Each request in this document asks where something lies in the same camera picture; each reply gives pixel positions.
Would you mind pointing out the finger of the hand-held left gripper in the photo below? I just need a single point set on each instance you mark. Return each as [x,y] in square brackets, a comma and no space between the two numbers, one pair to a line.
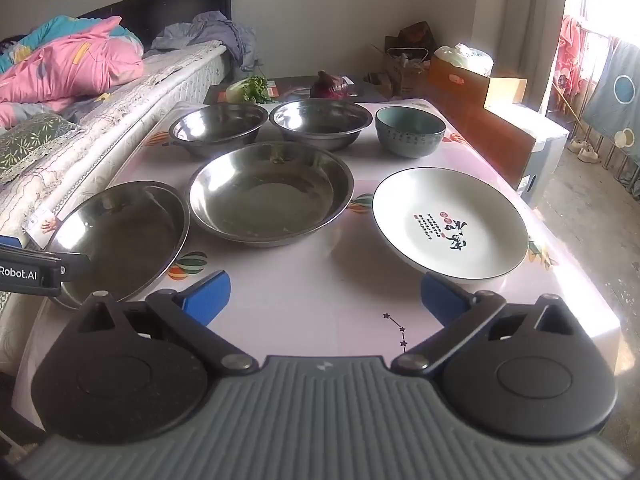
[10,241]

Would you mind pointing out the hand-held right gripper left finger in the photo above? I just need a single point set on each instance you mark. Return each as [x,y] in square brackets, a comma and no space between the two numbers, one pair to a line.
[207,291]

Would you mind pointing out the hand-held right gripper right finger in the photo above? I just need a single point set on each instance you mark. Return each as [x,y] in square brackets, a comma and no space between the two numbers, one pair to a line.
[442,297]

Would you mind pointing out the white ceramic plate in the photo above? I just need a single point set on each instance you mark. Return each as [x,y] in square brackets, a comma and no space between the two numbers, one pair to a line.
[450,220]

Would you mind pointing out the shallow stainless steel pan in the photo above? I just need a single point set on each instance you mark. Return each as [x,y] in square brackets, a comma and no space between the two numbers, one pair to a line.
[125,230]

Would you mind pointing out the large stainless steel bowl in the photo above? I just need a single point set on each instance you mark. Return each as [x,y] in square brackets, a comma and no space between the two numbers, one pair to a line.
[270,200]

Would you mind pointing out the small stainless steel bowl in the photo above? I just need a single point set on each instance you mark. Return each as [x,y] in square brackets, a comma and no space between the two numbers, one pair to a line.
[217,127]
[320,120]

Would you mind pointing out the teal ceramic bowl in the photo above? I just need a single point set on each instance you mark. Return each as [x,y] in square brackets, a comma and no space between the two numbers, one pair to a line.
[410,132]

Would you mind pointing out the mattress paper tag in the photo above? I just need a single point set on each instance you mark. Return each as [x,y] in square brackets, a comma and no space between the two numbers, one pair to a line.
[42,230]

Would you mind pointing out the green leaf patterned pillow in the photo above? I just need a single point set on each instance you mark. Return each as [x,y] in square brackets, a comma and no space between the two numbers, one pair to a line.
[32,145]

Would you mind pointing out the pink printed tablecloth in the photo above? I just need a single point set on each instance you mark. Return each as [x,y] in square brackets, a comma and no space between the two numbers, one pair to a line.
[310,290]

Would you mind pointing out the white quilted mattress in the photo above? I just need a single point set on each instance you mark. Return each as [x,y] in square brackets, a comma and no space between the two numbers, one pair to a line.
[115,125]

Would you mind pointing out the large brown cardboard box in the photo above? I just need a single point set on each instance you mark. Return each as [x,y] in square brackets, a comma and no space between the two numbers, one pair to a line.
[485,135]

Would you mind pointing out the pink quilt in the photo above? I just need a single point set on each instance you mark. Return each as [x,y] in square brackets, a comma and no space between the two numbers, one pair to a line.
[65,70]

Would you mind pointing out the white shoes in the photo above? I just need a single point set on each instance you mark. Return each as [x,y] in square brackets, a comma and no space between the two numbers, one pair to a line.
[585,151]

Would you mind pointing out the napa cabbage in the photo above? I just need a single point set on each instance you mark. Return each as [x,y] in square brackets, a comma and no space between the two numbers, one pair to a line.
[250,89]

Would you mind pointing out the orange cardboard box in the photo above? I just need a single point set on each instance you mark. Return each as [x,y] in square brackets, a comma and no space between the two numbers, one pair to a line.
[465,85]

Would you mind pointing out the open brown cardboard box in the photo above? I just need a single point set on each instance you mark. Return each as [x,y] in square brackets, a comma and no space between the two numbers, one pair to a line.
[405,72]

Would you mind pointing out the purple cabbage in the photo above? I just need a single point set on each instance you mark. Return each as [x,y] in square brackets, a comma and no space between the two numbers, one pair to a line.
[329,86]

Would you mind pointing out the white plastic bag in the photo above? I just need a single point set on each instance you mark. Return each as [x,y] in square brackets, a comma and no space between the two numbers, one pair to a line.
[465,59]

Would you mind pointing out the grey crumpled clothes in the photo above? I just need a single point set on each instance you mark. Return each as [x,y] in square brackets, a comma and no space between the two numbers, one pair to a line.
[215,35]

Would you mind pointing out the dark patterned bag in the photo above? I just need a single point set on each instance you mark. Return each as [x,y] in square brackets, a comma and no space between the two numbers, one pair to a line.
[417,35]

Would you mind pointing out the blue towel with circles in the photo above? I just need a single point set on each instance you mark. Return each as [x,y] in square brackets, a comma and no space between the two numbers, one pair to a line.
[617,95]

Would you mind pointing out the pink floral garment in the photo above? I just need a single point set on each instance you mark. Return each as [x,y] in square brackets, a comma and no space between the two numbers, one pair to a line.
[572,55]

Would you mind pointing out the dark wooden headboard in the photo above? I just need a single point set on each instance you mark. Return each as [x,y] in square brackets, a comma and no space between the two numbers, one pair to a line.
[165,5]

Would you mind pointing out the grey curtain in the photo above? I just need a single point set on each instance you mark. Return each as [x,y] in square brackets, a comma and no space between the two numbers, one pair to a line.
[537,20]

